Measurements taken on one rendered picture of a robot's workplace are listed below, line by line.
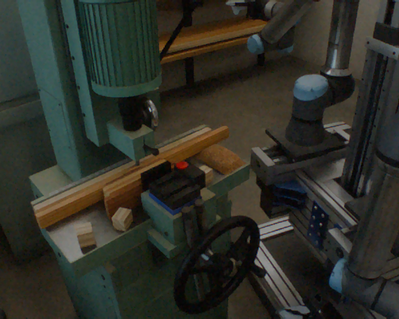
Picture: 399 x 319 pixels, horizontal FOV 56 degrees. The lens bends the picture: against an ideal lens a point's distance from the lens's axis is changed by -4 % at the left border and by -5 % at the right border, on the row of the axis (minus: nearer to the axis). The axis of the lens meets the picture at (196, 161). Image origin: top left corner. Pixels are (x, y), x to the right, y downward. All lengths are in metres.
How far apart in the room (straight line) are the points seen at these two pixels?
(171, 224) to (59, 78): 0.50
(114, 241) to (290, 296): 0.94
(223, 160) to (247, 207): 1.29
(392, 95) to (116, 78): 0.78
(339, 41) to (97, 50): 0.87
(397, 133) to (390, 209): 0.15
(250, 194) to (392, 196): 1.82
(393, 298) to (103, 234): 0.67
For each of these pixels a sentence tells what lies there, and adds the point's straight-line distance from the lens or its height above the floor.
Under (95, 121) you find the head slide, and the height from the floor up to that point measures 1.08.
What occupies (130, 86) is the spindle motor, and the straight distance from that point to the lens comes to 0.92.
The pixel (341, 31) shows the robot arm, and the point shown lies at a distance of 1.46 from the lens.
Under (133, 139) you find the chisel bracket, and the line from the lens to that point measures 1.01.
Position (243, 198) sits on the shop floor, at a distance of 2.49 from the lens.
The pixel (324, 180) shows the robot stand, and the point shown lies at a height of 0.73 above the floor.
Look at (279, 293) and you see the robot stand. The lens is 1.71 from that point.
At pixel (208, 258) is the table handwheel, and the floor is 0.83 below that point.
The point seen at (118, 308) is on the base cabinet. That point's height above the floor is 0.65.
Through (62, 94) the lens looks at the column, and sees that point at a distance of 1.14.
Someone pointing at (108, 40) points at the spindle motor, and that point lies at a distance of 0.89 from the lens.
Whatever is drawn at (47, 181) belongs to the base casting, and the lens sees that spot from 1.41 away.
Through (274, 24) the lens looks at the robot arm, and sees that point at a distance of 1.48.
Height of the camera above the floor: 1.57
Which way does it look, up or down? 34 degrees down
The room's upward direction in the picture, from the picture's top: 2 degrees counter-clockwise
